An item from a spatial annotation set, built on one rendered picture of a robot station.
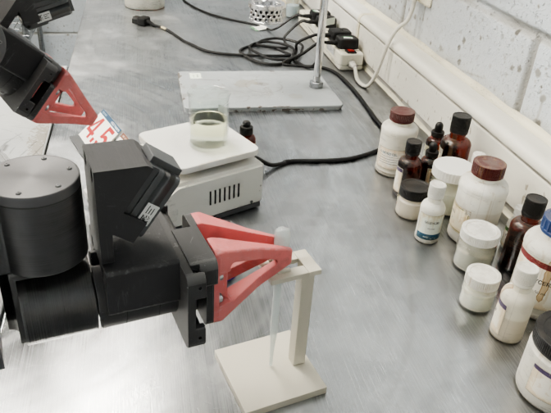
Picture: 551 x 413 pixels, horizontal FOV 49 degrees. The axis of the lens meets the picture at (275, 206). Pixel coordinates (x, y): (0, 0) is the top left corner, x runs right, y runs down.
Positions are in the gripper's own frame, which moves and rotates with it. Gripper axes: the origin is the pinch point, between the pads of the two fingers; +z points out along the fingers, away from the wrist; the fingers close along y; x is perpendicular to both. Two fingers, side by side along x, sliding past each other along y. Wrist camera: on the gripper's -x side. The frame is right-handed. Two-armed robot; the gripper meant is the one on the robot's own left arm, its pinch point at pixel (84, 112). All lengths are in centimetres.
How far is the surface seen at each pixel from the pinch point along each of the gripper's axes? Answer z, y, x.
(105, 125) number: 13.0, 16.5, 1.9
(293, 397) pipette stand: 9.9, -40.6, 7.9
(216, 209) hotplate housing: 16.0, -11.9, 0.8
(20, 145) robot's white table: 6.3, 22.4, 11.9
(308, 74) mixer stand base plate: 51, 26, -28
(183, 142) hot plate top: 11.0, -5.1, -3.7
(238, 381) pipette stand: 7.5, -36.5, 10.0
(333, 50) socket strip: 59, 32, -38
